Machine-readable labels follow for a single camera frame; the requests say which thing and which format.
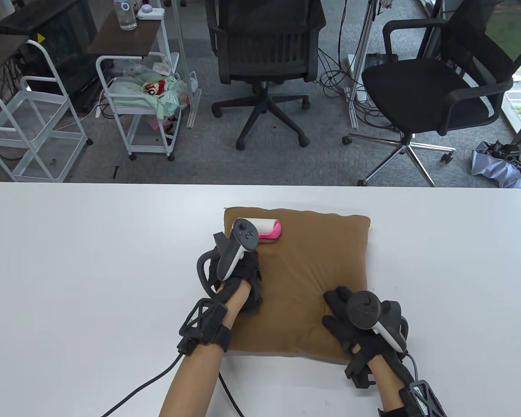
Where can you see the white cart with clothes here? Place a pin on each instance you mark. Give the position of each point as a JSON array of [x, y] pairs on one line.
[[130, 108]]

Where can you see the grey hand controller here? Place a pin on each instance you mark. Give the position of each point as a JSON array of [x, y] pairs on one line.
[[245, 234], [364, 308]]

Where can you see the pink lint roller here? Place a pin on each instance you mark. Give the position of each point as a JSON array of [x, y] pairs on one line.
[[269, 230]]

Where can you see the black office chair black base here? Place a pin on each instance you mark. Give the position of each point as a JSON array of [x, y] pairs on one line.
[[265, 43]]

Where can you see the person's left forearm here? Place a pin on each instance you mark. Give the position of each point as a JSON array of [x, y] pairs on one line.
[[195, 382]]

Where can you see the person's right forearm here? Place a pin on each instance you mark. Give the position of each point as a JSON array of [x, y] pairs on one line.
[[388, 386]]

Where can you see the crumpled blue grey cloth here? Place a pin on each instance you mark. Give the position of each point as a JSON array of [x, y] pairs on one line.
[[490, 167]]

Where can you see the black mesh chair chrome base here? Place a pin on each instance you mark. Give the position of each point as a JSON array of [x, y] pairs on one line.
[[417, 91]]

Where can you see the dark wooden desk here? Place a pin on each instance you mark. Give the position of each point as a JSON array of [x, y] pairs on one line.
[[0, 50]]

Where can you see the pink paper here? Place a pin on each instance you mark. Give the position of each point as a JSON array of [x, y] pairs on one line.
[[156, 125]]

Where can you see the person's left hand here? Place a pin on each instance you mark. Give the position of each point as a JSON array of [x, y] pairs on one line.
[[249, 267]]

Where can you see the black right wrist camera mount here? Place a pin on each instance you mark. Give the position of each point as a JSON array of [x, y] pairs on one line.
[[423, 399]]

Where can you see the small black floor object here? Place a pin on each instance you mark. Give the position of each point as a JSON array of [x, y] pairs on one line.
[[115, 172]]

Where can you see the white device purple knob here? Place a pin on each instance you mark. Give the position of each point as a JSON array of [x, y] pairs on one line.
[[152, 14]]

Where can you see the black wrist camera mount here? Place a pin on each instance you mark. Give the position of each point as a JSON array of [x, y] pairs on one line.
[[204, 321], [423, 399]]

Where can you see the grey right hand controller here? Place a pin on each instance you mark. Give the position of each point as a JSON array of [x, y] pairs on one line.
[[364, 308]]

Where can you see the grey left hand controller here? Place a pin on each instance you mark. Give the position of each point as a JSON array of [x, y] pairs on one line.
[[245, 234]]

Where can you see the green cloth pile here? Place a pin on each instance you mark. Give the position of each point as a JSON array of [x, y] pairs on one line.
[[167, 102]]

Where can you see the clear water bottle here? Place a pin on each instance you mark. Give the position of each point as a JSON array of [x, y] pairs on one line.
[[126, 19]]

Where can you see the black cabinet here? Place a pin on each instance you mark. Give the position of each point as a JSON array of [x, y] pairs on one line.
[[65, 43]]

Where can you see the red white plush toy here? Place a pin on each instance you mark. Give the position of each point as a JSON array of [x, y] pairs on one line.
[[153, 88]]

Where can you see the empty white cart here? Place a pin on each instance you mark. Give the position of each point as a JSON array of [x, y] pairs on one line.
[[43, 92]]

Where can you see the clear white stand post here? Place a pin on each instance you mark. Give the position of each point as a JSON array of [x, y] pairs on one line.
[[194, 104]]

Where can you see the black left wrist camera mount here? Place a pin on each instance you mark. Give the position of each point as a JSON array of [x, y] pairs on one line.
[[204, 321]]

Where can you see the brown pillow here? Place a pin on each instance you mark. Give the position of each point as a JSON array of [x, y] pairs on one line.
[[312, 260]]

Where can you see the aluminium frame post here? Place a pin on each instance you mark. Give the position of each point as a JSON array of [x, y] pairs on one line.
[[359, 56]]

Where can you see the brown top side table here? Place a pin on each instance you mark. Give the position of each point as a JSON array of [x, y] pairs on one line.
[[121, 41]]

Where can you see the person's right hand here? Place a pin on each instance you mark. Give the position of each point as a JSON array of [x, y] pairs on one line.
[[336, 302]]

